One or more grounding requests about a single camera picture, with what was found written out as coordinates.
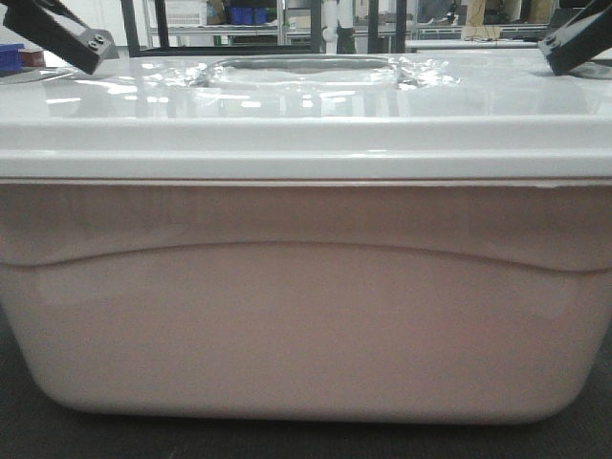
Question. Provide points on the white plastic storage bin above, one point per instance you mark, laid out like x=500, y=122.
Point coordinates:
x=438, y=304

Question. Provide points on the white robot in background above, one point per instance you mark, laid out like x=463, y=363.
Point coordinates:
x=337, y=27

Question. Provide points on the black metal frame rack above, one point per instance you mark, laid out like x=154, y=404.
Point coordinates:
x=203, y=28

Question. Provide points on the white bin lid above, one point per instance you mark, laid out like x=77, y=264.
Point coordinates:
x=447, y=116

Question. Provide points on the white background table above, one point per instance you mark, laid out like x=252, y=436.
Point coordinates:
x=415, y=46

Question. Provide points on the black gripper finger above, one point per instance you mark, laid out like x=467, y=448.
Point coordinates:
x=586, y=34
x=53, y=27

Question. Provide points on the dark red box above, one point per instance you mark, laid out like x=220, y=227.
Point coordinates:
x=32, y=58

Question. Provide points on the blue crate far left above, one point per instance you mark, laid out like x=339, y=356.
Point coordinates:
x=10, y=59

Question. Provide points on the blue bins on background shelf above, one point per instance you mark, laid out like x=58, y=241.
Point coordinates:
x=248, y=16

